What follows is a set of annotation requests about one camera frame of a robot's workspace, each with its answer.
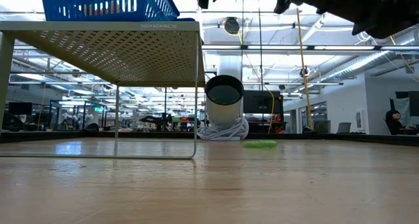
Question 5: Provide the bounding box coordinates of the green spiral coil keychain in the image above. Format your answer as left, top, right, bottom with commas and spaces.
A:
242, 140, 278, 149

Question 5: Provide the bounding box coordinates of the black standing panel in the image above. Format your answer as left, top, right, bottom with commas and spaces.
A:
389, 91, 419, 136

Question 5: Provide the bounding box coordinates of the white coiled cable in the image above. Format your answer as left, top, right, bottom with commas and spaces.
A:
197, 117, 250, 141

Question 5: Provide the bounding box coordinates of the person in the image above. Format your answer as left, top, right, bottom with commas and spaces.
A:
384, 109, 417, 136

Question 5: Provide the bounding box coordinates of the small dark monitor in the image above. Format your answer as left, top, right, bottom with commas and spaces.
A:
8, 102, 33, 116

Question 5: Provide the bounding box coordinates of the green perforated metal shelf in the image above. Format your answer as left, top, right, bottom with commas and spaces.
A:
0, 21, 206, 160

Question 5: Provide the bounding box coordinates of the thick yellow cable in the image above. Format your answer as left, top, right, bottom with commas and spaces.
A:
295, 7, 314, 130

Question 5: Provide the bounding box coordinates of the thin yellow cable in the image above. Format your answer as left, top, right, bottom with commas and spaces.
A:
222, 19, 276, 134

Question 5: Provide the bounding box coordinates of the black hanging cable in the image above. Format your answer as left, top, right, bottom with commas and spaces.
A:
256, 0, 264, 133

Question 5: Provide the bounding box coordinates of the black monitor screen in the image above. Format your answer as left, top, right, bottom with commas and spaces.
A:
243, 90, 284, 115

